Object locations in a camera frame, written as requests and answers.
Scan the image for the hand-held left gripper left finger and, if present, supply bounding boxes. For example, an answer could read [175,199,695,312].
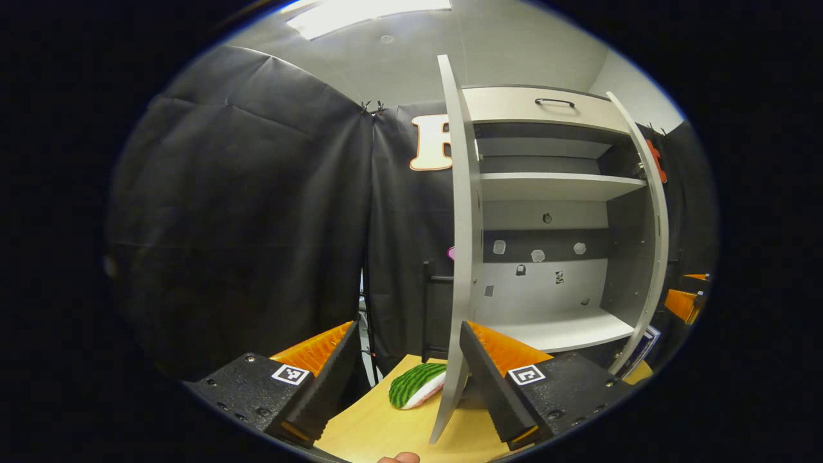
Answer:
[183,320,362,449]

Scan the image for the white cabinet drawer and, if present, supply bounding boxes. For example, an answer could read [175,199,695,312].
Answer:
[463,86,631,134]

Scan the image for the watermelon slice toy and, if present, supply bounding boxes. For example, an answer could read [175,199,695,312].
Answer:
[388,363,449,410]

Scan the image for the black backdrop cloth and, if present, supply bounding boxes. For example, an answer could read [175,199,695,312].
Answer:
[106,45,719,386]

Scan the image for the white cabinet shelf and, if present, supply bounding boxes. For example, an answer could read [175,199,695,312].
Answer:
[479,172,647,203]

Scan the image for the dark blue book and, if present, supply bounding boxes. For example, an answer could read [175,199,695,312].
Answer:
[633,325,661,380]

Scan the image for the black door handle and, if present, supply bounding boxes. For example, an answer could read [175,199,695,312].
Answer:
[421,260,456,362]

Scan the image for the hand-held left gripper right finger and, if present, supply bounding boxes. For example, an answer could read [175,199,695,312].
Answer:
[459,320,634,451]

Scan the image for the ceiling light panel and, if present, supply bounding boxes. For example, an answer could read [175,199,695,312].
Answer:
[286,0,452,41]

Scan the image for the white cabinet door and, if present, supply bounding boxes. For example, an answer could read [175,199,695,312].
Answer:
[430,55,484,444]
[606,91,671,377]

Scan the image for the white cabinet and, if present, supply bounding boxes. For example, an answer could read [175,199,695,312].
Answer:
[460,84,669,377]

